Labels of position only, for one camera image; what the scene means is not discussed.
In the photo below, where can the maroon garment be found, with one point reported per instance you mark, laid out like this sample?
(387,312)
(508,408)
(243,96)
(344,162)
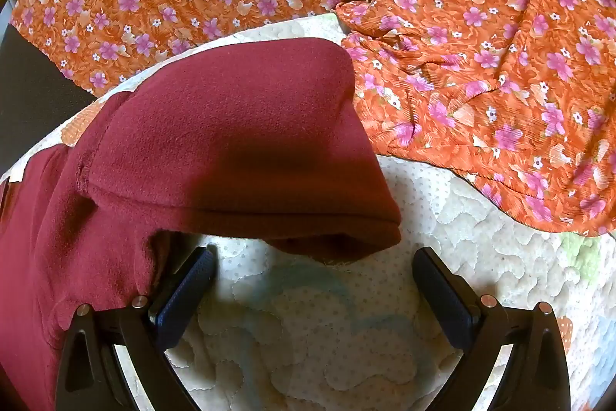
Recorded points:
(216,136)

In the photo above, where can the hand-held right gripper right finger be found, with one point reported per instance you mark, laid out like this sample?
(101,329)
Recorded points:
(442,295)

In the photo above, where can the quilted patchwork blanket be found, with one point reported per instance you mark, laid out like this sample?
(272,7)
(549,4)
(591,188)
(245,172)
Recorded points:
(313,343)

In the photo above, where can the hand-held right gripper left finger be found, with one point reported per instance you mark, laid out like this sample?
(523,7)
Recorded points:
(185,293)

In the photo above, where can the orange floral cloth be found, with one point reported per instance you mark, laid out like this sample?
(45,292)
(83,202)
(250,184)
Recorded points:
(481,54)

